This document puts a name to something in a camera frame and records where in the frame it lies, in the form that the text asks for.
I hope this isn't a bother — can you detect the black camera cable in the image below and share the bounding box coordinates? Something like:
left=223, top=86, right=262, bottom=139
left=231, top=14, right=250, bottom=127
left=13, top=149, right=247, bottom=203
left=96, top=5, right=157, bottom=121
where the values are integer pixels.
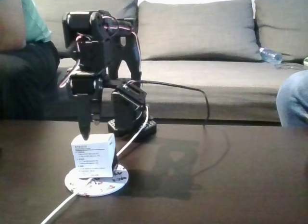
left=141, top=80, right=231, bottom=177

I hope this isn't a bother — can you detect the white cable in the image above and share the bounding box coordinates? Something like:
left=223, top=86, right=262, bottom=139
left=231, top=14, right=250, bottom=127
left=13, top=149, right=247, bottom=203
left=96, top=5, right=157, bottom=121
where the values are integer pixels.
left=43, top=105, right=150, bottom=224

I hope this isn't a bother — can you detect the grey sofa back cushion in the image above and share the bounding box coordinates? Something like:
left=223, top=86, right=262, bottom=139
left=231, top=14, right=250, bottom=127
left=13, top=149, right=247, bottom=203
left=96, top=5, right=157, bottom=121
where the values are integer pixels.
left=254, top=0, right=308, bottom=62
left=30, top=0, right=140, bottom=53
left=136, top=0, right=262, bottom=62

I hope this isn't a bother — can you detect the white and black servo box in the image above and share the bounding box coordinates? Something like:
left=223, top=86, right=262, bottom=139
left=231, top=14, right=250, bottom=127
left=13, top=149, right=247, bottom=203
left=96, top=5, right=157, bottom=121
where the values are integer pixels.
left=71, top=133, right=118, bottom=179

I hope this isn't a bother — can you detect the round white speckled coaster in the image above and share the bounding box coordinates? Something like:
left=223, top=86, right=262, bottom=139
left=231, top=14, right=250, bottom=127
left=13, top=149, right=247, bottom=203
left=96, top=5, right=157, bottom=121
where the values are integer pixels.
left=64, top=164, right=130, bottom=198

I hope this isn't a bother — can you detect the black camera on mount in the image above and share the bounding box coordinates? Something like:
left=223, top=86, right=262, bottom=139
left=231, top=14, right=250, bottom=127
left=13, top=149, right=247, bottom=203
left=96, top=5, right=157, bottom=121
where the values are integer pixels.
left=105, top=78, right=148, bottom=105

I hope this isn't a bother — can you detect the person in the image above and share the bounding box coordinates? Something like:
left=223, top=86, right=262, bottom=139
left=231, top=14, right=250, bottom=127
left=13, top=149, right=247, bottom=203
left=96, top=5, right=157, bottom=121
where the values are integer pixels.
left=0, top=0, right=61, bottom=121

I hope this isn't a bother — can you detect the clear plastic water bottle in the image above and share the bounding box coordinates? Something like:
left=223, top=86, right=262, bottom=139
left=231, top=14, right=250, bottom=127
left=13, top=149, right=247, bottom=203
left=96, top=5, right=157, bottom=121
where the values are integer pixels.
left=259, top=47, right=283, bottom=65

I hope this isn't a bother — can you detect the person's knee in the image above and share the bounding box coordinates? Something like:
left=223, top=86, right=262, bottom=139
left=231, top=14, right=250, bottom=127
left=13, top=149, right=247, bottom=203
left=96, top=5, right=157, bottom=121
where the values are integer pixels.
left=276, top=70, right=308, bottom=127

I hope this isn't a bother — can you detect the grey fabric sofa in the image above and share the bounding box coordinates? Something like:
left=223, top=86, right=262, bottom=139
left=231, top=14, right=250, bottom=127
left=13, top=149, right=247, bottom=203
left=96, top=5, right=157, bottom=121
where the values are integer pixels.
left=31, top=0, right=308, bottom=126

